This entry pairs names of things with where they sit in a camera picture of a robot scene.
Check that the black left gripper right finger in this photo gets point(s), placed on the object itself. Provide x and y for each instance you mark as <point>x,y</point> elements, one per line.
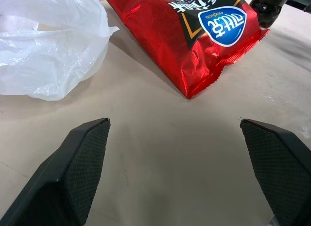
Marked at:
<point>274,167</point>

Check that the white plastic bag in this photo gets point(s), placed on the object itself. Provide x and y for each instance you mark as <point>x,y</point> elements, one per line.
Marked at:
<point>48,48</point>

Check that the dark cola bottle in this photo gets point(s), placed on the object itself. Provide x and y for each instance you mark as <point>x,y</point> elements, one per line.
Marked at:
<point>267,7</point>

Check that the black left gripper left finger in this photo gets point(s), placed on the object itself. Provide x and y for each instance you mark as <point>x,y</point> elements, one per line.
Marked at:
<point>73,167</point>

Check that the red chip bag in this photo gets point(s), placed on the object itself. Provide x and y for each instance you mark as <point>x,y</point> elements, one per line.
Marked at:
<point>170,41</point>

